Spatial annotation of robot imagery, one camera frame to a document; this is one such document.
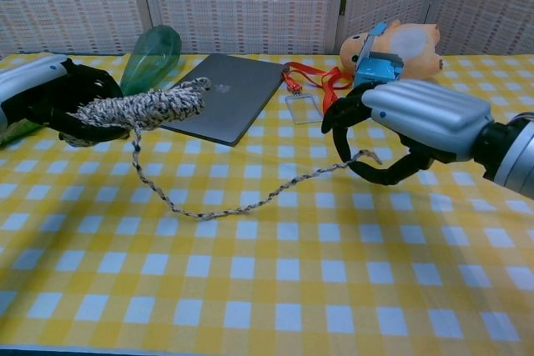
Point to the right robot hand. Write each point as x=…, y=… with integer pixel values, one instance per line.
x=434, y=118

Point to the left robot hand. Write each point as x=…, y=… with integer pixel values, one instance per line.
x=29, y=81

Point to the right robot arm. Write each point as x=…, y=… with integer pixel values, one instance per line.
x=513, y=151

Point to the green cylindrical can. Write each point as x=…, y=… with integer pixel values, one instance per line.
x=18, y=133

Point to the yellow plush toy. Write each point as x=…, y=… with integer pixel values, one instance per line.
x=417, y=56

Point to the blue cardboard box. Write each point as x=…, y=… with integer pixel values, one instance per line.
x=375, y=72

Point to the green plastic bottle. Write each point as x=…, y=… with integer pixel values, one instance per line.
x=152, y=60

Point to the clear badge holder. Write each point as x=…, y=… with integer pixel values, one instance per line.
x=304, y=109

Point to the brass screen hinge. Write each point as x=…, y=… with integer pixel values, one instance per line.
x=343, y=3

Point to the grey laptop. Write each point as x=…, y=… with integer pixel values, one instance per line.
x=238, y=101

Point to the white woven folding screen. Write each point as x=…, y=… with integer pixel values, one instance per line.
x=250, y=1

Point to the yellow white checkered tablecloth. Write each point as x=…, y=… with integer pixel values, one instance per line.
x=267, y=268

